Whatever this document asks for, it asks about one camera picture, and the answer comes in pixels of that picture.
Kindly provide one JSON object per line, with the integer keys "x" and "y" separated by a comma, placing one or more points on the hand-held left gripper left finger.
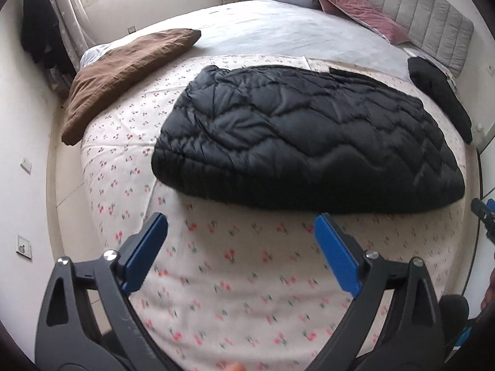
{"x": 145, "y": 253}

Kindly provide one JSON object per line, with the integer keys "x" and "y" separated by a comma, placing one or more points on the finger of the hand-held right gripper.
{"x": 488, "y": 226}
{"x": 492, "y": 206}

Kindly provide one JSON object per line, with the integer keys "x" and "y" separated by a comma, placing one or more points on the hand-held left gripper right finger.
{"x": 336, "y": 255}

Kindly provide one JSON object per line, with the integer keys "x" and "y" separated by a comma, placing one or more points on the black puffer jacket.
{"x": 309, "y": 139}

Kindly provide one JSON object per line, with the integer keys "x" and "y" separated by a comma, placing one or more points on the dark hanging clothes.
{"x": 40, "y": 31}

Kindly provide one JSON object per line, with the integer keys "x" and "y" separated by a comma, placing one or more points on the person's right hand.
{"x": 489, "y": 290}

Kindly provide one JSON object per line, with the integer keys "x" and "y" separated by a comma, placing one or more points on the person's left hand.
{"x": 235, "y": 367}

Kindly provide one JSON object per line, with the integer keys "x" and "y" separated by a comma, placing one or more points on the bed with cherry print sheet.
{"x": 247, "y": 270}

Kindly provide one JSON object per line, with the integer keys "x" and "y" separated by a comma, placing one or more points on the black garment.
{"x": 441, "y": 89}

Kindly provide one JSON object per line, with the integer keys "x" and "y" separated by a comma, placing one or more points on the brown pillow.
{"x": 120, "y": 73}

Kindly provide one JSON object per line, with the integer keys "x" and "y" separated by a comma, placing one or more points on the light blue crumpled cloth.
{"x": 92, "y": 54}

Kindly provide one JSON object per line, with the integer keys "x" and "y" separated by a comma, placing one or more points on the grey padded headboard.
{"x": 425, "y": 11}

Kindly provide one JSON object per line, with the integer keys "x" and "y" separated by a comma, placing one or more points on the white wall panel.
{"x": 24, "y": 245}

